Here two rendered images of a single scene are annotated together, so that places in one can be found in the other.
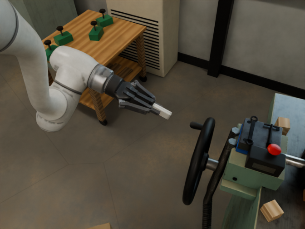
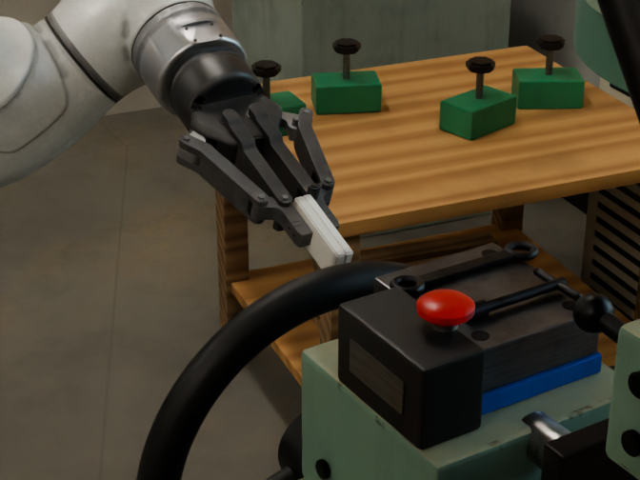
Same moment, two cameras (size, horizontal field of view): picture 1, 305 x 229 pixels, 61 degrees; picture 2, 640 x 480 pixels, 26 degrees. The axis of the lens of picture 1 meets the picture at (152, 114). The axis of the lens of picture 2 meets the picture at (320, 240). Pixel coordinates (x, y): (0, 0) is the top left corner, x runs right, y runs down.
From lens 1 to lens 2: 64 cm
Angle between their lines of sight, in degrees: 34
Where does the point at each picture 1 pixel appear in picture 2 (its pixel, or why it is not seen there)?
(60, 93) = (26, 39)
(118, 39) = (553, 158)
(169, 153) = not seen: outside the picture
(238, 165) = (326, 368)
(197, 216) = not seen: outside the picture
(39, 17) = (339, 28)
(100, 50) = (446, 168)
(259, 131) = (491, 284)
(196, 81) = not seen: outside the picture
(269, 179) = (402, 467)
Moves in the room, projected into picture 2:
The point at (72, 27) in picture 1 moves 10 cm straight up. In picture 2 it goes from (417, 76) to (419, 22)
